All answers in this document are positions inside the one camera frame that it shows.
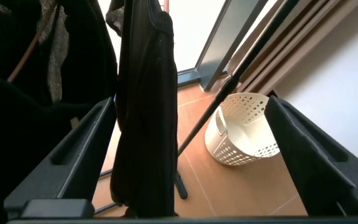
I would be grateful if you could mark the black shorts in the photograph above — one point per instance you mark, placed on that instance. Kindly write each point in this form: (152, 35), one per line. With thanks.
(11, 124)

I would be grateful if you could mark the black garment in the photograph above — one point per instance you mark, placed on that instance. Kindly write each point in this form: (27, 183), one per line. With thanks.
(148, 124)

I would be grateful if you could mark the white laundry basket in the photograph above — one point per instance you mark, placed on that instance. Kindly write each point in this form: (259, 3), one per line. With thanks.
(244, 140)

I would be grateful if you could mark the black clothes rack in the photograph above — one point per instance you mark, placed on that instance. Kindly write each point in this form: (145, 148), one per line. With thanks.
(238, 71)

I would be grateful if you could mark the window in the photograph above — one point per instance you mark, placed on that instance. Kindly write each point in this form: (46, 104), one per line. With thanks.
(222, 46)

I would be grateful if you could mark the brown curtain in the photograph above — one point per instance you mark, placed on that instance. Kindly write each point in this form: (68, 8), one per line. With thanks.
(291, 40)

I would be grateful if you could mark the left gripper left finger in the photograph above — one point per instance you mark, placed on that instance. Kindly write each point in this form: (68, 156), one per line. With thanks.
(73, 174)

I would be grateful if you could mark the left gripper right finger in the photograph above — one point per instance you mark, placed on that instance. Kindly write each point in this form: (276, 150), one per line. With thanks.
(328, 174)

